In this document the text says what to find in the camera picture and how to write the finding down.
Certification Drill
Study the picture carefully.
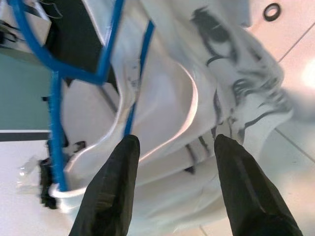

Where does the blue plastic hanger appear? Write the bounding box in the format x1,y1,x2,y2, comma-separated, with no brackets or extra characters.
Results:
7,0,156,192

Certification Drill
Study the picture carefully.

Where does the white printed T-shirt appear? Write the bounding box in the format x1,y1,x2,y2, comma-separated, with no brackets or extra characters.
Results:
51,0,296,236

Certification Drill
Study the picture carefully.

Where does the black rubber ring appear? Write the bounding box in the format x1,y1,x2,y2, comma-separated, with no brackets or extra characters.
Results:
262,2,281,22

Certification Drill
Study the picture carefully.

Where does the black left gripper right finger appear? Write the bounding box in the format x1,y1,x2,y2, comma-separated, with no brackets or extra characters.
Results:
213,133,305,236

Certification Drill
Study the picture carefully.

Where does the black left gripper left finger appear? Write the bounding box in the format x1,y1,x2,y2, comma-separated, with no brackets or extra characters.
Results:
70,134,141,236

